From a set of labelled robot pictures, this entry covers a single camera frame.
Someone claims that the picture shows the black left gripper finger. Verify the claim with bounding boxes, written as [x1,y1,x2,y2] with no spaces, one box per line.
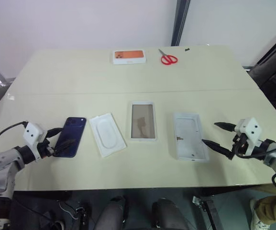
[52,138,76,157]
[46,127,63,139]

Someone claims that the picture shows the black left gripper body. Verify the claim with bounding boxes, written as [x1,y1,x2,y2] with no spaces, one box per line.
[38,138,55,159]

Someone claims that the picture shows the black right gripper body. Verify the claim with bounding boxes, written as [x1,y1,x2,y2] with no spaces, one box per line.
[231,132,249,157]

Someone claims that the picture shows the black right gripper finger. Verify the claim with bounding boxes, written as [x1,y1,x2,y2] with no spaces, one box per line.
[214,122,237,132]
[202,139,234,160]

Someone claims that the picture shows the dark blue smartphone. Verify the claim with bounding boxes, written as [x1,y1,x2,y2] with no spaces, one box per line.
[54,116,87,158]

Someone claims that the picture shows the white box lid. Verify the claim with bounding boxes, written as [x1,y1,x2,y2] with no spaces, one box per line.
[172,112,210,162]

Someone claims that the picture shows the white plastic tray insert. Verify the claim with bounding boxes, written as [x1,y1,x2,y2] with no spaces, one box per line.
[88,112,128,159]

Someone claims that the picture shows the white box with brown card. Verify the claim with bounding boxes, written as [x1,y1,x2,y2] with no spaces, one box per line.
[130,101,158,142]

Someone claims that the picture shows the orange printed phone box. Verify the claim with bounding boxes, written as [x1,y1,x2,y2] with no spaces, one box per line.
[111,49,146,65]

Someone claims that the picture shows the khaki trouser leg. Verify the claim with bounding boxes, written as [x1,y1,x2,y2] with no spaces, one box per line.
[256,195,276,225]

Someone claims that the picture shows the white sneaker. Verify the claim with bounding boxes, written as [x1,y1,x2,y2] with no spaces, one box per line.
[249,198,269,230]

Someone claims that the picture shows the dark chair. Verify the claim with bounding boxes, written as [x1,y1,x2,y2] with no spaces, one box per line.
[244,30,276,98]

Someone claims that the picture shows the dark grey rounded shape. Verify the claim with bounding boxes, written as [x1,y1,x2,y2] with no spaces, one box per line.
[96,195,130,230]
[151,198,189,230]

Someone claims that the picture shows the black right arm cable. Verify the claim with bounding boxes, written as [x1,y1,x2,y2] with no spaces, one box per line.
[235,143,276,191]

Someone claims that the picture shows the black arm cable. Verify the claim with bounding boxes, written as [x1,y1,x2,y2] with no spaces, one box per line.
[235,143,276,191]
[0,121,29,160]

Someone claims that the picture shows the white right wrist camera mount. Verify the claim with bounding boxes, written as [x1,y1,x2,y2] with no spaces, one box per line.
[234,117,264,157]

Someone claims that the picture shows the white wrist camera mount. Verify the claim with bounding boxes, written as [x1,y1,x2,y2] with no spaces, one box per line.
[22,121,48,161]
[234,117,264,157]

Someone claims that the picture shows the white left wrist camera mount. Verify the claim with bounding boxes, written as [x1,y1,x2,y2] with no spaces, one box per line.
[22,121,48,161]

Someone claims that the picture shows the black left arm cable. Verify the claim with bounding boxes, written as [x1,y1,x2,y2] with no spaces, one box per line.
[0,121,29,160]

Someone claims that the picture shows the silver hinged table bracket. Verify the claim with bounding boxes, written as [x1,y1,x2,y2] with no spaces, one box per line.
[192,195,221,230]

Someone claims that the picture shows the black metal bracket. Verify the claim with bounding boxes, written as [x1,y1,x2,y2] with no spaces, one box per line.
[75,207,87,230]

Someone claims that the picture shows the red handled scissors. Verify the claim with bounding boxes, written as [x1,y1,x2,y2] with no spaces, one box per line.
[158,48,178,66]

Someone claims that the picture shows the dark metal post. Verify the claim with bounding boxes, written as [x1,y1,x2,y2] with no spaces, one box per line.
[171,0,191,46]

